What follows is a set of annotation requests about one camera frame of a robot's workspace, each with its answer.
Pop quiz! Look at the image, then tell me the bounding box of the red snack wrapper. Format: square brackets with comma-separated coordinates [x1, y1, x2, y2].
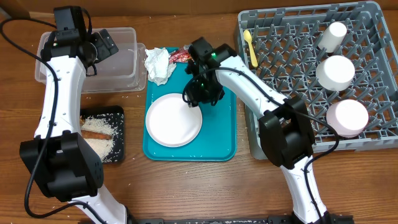
[169, 45, 192, 64]

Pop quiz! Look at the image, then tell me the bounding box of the white pink plate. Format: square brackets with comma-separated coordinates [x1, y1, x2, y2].
[145, 93, 203, 147]

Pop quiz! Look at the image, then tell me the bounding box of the white napkin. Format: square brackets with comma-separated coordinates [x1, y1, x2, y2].
[144, 48, 177, 86]

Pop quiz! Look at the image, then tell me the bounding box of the yellow plastic spoon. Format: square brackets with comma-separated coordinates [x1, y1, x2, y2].
[243, 30, 258, 68]

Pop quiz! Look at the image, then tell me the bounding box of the orange carrot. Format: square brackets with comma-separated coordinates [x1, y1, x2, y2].
[81, 130, 113, 140]

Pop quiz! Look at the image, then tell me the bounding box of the white rice pile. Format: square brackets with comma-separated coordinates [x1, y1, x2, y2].
[80, 113, 124, 164]

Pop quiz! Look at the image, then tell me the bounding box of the pale green bowl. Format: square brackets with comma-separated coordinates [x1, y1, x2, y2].
[315, 55, 355, 91]

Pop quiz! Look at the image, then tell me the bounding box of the white cup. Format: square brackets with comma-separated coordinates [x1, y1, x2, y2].
[318, 22, 347, 53]

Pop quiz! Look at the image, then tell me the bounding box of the pink bowl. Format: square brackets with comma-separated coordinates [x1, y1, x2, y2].
[326, 100, 369, 138]

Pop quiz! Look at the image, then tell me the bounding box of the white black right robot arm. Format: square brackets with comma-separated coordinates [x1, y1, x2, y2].
[182, 37, 328, 223]

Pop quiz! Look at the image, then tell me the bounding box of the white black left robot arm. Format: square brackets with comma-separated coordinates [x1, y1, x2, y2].
[20, 6, 135, 223]

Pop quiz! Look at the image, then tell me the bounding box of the grey dishwasher rack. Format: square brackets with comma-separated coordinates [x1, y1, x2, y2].
[236, 1, 397, 152]

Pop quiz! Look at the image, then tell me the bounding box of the clear plastic bin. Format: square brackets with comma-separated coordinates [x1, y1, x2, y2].
[34, 27, 147, 95]

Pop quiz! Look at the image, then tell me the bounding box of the teal tray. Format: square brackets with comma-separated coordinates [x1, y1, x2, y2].
[142, 62, 237, 162]

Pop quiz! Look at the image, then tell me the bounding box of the black tray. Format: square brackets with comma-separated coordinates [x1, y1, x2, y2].
[80, 106, 125, 164]

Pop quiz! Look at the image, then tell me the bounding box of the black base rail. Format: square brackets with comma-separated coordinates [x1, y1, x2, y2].
[137, 214, 354, 224]

